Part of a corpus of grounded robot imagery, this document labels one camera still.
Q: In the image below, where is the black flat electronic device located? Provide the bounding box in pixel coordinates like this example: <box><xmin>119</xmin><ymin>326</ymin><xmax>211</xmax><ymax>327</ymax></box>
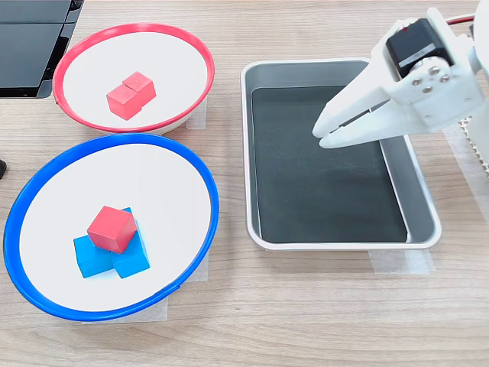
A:
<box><xmin>0</xmin><ymin>0</ymin><xmax>85</xmax><ymax>99</ymax></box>

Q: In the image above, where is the black tray mat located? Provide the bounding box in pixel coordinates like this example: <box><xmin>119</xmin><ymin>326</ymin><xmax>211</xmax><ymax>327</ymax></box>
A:
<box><xmin>251</xmin><ymin>85</ymin><xmax>409</xmax><ymax>245</ymax></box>

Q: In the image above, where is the red-rimmed white plate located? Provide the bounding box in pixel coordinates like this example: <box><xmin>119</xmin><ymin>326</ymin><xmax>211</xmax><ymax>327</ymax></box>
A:
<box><xmin>52</xmin><ymin>23</ymin><xmax>215</xmax><ymax>135</ymax></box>

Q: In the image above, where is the steel tray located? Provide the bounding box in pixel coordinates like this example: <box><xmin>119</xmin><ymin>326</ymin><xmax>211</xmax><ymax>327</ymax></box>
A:
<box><xmin>240</xmin><ymin>57</ymin><xmax>443</xmax><ymax>252</ymax></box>

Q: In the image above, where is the red and black cable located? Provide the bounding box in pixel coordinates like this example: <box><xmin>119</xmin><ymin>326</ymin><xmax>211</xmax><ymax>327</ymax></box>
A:
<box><xmin>444</xmin><ymin>14</ymin><xmax>478</xmax><ymax>27</ymax></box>

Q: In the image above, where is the blue-rimmed white plate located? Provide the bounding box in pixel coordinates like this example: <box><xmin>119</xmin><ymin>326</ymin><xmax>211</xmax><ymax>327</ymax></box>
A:
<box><xmin>2</xmin><ymin>133</ymin><xmax>220</xmax><ymax>322</ymax></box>

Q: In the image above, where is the red cube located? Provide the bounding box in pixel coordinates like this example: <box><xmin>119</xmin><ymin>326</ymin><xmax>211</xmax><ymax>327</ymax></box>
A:
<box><xmin>105</xmin><ymin>83</ymin><xmax>144</xmax><ymax>121</ymax></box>
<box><xmin>121</xmin><ymin>71</ymin><xmax>157</xmax><ymax>106</ymax></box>
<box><xmin>86</xmin><ymin>205</ymin><xmax>138</xmax><ymax>255</ymax></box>

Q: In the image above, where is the pale perforated base plate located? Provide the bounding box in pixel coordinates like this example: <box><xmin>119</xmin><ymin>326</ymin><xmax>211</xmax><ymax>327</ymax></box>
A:
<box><xmin>456</xmin><ymin>116</ymin><xmax>489</xmax><ymax>179</ymax></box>

